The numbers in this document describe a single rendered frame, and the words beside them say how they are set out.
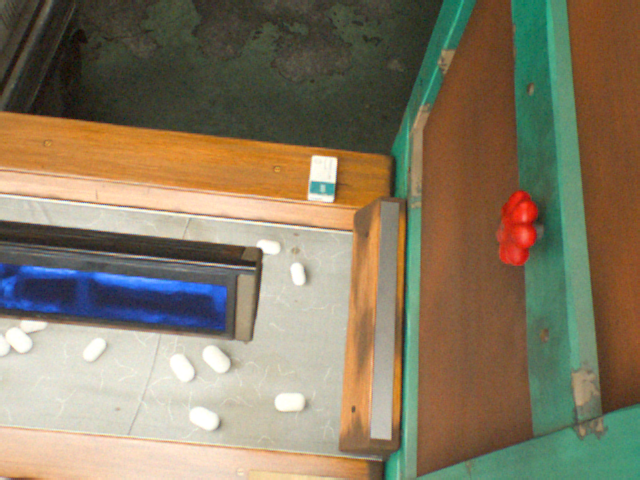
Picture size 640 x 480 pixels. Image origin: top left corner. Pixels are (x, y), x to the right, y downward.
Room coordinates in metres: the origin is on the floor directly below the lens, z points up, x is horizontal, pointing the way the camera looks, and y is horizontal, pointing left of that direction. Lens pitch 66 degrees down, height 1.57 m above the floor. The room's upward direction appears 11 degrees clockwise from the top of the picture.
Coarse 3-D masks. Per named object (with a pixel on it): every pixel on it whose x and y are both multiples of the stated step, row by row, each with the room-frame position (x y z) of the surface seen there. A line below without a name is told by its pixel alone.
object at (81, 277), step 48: (0, 240) 0.16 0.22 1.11; (48, 240) 0.16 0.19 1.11; (96, 240) 0.18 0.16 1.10; (144, 240) 0.19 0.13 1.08; (192, 240) 0.21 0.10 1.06; (0, 288) 0.13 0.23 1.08; (48, 288) 0.14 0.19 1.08; (96, 288) 0.14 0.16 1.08; (144, 288) 0.15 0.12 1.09; (192, 288) 0.16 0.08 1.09; (240, 288) 0.16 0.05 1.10; (192, 336) 0.13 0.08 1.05; (240, 336) 0.14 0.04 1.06
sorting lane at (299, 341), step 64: (320, 256) 0.35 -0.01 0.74; (0, 320) 0.18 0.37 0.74; (256, 320) 0.24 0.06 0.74; (320, 320) 0.26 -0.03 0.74; (0, 384) 0.10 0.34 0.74; (64, 384) 0.12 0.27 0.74; (128, 384) 0.13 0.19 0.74; (192, 384) 0.15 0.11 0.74; (256, 384) 0.16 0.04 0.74; (320, 384) 0.18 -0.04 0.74; (320, 448) 0.10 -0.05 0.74
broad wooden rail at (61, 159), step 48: (0, 144) 0.41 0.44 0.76; (48, 144) 0.42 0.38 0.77; (96, 144) 0.44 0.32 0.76; (144, 144) 0.45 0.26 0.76; (192, 144) 0.47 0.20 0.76; (240, 144) 0.48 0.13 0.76; (288, 144) 0.50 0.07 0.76; (0, 192) 0.35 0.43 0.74; (48, 192) 0.36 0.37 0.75; (96, 192) 0.37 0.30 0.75; (144, 192) 0.38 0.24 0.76; (192, 192) 0.40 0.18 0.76; (240, 192) 0.41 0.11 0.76; (288, 192) 0.42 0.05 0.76; (336, 192) 0.44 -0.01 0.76; (384, 192) 0.45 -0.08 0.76
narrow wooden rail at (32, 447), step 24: (0, 432) 0.05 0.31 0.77; (24, 432) 0.06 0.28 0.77; (48, 432) 0.06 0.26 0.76; (72, 432) 0.07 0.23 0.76; (0, 456) 0.03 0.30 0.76; (24, 456) 0.03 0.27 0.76; (48, 456) 0.04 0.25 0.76; (72, 456) 0.04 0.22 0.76; (96, 456) 0.04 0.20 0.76; (120, 456) 0.05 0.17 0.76; (144, 456) 0.05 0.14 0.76; (168, 456) 0.06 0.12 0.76; (192, 456) 0.06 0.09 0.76; (216, 456) 0.07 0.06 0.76; (240, 456) 0.07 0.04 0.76; (264, 456) 0.08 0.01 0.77; (288, 456) 0.09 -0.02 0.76; (312, 456) 0.09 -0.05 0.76; (336, 456) 0.10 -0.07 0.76
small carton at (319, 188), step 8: (312, 160) 0.47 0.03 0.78; (320, 160) 0.47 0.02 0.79; (328, 160) 0.48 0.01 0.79; (336, 160) 0.48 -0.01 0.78; (312, 168) 0.46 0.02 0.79; (320, 168) 0.46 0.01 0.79; (328, 168) 0.46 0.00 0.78; (312, 176) 0.45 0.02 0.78; (320, 176) 0.45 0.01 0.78; (328, 176) 0.45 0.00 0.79; (312, 184) 0.43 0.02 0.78; (320, 184) 0.44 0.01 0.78; (328, 184) 0.44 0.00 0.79; (312, 192) 0.42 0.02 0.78; (320, 192) 0.42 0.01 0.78; (328, 192) 0.43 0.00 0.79; (320, 200) 0.42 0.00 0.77; (328, 200) 0.42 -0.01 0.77
